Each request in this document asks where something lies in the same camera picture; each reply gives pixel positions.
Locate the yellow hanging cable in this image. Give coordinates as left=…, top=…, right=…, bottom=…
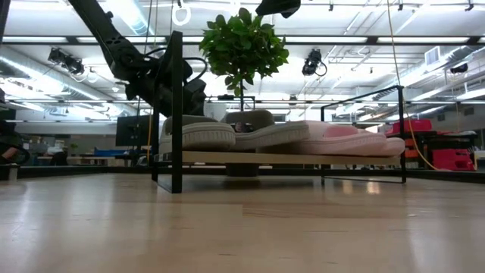
left=386, top=0, right=443, bottom=171

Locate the wooden shelf with black frame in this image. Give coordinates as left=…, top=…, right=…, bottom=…
left=151, top=30, right=408, bottom=194

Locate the black metal table frame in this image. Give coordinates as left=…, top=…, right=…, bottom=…
left=17, top=165, right=485, bottom=185

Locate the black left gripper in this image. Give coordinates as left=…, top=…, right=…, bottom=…
left=149, top=56, right=208, bottom=118

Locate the green plant in black pot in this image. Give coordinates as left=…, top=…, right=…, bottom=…
left=199, top=7, right=290, bottom=177

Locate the black overhead beam with lights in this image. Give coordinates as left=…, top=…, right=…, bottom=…
left=0, top=35, right=485, bottom=46

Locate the red storage bin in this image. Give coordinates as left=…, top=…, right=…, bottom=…
left=392, top=119, right=433, bottom=134
left=431, top=148, right=471, bottom=171

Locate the grey slide slipper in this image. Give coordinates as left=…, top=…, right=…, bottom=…
left=158, top=115, right=237, bottom=155
left=222, top=109, right=311, bottom=152

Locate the black ceiling spotlight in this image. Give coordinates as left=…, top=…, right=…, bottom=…
left=302, top=48, right=328, bottom=77
left=47, top=47, right=86, bottom=76

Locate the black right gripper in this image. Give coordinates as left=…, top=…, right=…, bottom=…
left=255, top=0, right=302, bottom=20

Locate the white hanging ring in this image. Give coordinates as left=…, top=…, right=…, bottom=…
left=171, top=0, right=192, bottom=27

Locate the black monitor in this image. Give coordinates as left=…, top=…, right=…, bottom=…
left=115, top=115, right=155, bottom=148

